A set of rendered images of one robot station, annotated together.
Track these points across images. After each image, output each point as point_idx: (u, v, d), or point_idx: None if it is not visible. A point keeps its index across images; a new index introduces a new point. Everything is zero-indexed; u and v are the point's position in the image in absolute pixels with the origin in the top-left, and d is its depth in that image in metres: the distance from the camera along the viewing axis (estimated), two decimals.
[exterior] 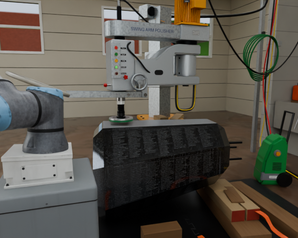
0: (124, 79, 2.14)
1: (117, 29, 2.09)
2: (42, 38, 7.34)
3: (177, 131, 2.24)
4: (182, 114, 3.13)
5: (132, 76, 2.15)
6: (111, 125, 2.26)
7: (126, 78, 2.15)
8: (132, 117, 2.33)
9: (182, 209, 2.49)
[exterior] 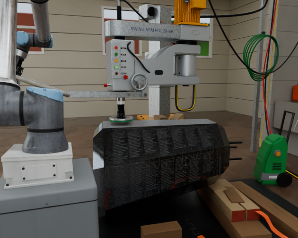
0: (124, 79, 2.14)
1: (117, 29, 2.09)
2: None
3: (177, 131, 2.24)
4: (182, 114, 3.13)
5: (132, 76, 2.15)
6: (111, 125, 2.26)
7: (126, 78, 2.15)
8: (109, 117, 2.34)
9: (182, 209, 2.49)
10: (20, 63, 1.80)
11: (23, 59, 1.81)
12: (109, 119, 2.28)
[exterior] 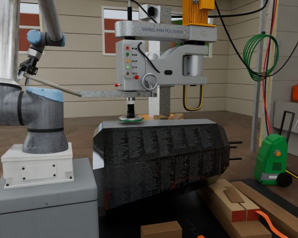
0: (135, 79, 2.16)
1: (128, 29, 2.11)
2: None
3: (177, 131, 2.24)
4: (182, 114, 3.13)
5: (143, 76, 2.18)
6: (111, 125, 2.26)
7: (137, 78, 2.17)
8: (135, 119, 2.26)
9: (182, 209, 2.49)
10: (34, 63, 1.81)
11: (38, 59, 1.82)
12: (141, 119, 2.31)
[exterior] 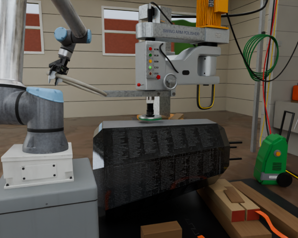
0: (157, 79, 2.24)
1: (151, 30, 2.18)
2: (42, 38, 7.34)
3: (177, 131, 2.24)
4: (182, 114, 3.13)
5: (164, 76, 2.25)
6: (111, 125, 2.26)
7: (159, 78, 2.24)
8: (150, 118, 2.32)
9: (182, 209, 2.49)
10: (66, 63, 1.83)
11: (69, 59, 1.84)
12: (157, 118, 2.34)
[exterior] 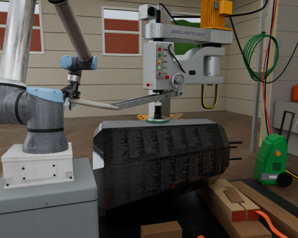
0: (166, 78, 2.27)
1: (160, 31, 2.22)
2: (42, 38, 7.34)
3: (177, 131, 2.24)
4: (182, 114, 3.13)
5: (173, 76, 2.29)
6: (111, 125, 2.26)
7: (167, 78, 2.28)
8: (159, 120, 2.36)
9: (182, 209, 2.49)
10: (77, 88, 1.85)
11: (79, 83, 1.85)
12: (165, 120, 2.38)
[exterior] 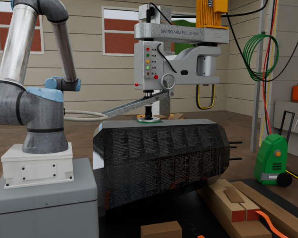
0: (155, 79, 2.26)
1: (148, 31, 2.20)
2: (42, 38, 7.34)
3: (177, 131, 2.24)
4: (182, 114, 3.13)
5: (162, 76, 2.27)
6: (111, 125, 2.26)
7: (156, 78, 2.26)
8: (139, 118, 2.51)
9: (182, 209, 2.49)
10: None
11: None
12: (137, 119, 2.45)
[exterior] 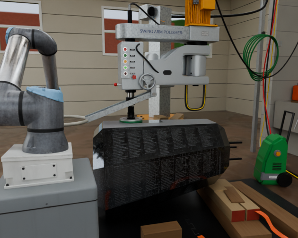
0: (133, 79, 2.26)
1: (126, 31, 2.22)
2: None
3: (177, 131, 2.24)
4: (182, 114, 3.13)
5: (140, 76, 2.26)
6: (111, 125, 2.26)
7: (135, 78, 2.27)
8: (122, 117, 2.53)
9: (182, 209, 2.49)
10: None
11: None
12: None
